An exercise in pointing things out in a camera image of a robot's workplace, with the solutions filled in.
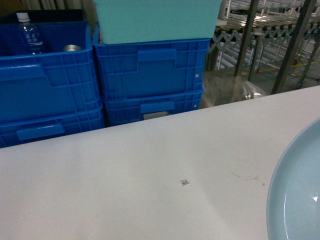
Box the light blue oval tray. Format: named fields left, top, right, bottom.
left=266, top=119, right=320, bottom=240

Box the blue crate bottom right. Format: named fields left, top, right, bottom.
left=103, top=88, right=204, bottom=127

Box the blue crate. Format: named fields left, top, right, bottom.
left=103, top=88, right=204, bottom=127
left=0, top=105, right=105, bottom=148
left=92, top=25, right=210, bottom=102
left=0, top=21, right=102, bottom=123

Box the blue crate top right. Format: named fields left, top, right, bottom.
left=92, top=25, right=210, bottom=102

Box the teal foam box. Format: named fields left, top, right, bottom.
left=94, top=0, right=222, bottom=45

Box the blue crate top middle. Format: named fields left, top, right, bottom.
left=0, top=21, right=102, bottom=123

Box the silver metal can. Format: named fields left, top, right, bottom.
left=63, top=44, right=82, bottom=52

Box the extendable roller conveyor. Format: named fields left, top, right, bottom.
left=209, top=0, right=320, bottom=95

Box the blue crate bottom middle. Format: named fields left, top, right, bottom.
left=0, top=105, right=105, bottom=148

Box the clear plastic water bottle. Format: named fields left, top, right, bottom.
left=16, top=12, right=46, bottom=55

